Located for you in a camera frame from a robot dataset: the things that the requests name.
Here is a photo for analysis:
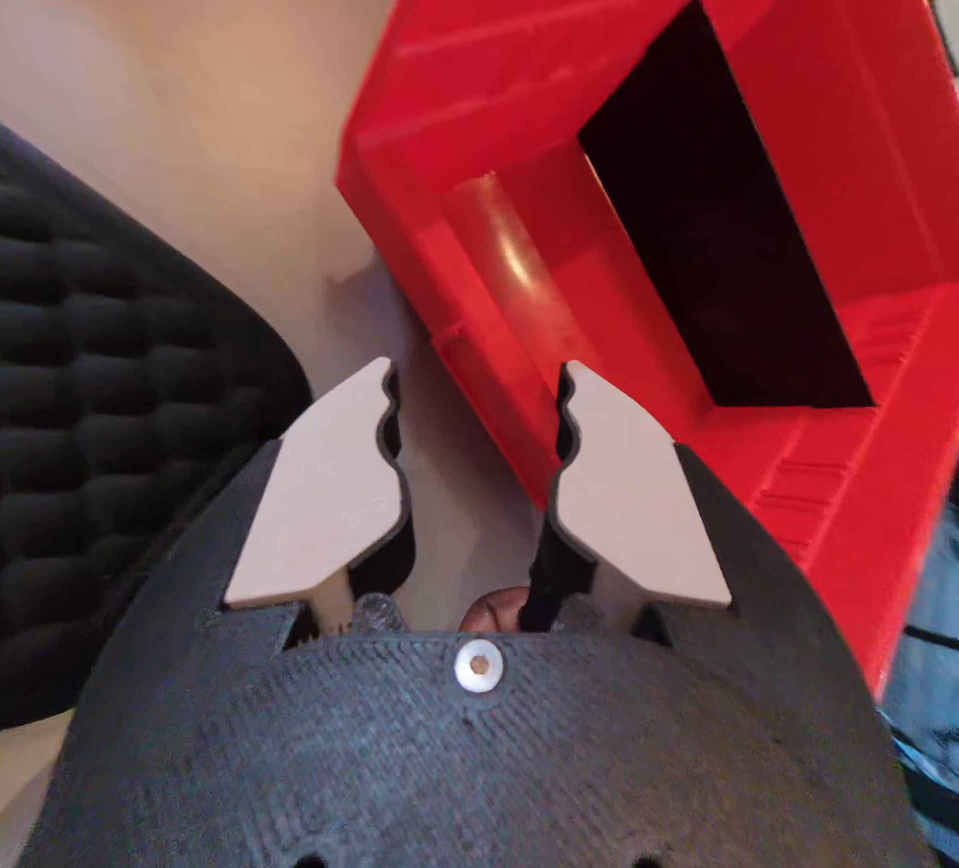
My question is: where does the black foam pad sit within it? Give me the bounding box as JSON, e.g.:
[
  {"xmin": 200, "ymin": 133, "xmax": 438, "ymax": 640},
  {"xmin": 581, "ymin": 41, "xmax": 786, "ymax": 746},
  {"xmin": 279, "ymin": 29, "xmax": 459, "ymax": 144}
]
[{"xmin": 0, "ymin": 122, "xmax": 314, "ymax": 730}]

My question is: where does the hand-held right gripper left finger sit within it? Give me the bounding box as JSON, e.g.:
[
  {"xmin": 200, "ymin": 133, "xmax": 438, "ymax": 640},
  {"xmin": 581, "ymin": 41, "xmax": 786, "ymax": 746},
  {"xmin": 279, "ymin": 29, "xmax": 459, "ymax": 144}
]
[{"xmin": 225, "ymin": 357, "xmax": 418, "ymax": 623}]

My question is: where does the black bin divider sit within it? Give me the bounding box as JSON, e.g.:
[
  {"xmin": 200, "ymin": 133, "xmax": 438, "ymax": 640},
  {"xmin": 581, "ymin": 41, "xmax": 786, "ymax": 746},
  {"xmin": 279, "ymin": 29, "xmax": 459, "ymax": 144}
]
[{"xmin": 577, "ymin": 0, "xmax": 876, "ymax": 411}]

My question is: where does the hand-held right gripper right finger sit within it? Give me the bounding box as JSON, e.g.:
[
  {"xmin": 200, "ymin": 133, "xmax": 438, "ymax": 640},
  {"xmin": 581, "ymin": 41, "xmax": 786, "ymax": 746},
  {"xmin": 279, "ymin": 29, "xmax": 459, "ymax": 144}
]
[{"xmin": 524, "ymin": 359, "xmax": 734, "ymax": 632}]

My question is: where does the red divided plastic bin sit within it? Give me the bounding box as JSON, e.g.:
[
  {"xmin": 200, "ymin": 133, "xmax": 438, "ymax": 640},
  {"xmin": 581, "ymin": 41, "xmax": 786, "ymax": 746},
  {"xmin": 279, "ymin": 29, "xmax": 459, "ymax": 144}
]
[{"xmin": 336, "ymin": 0, "xmax": 959, "ymax": 698}]

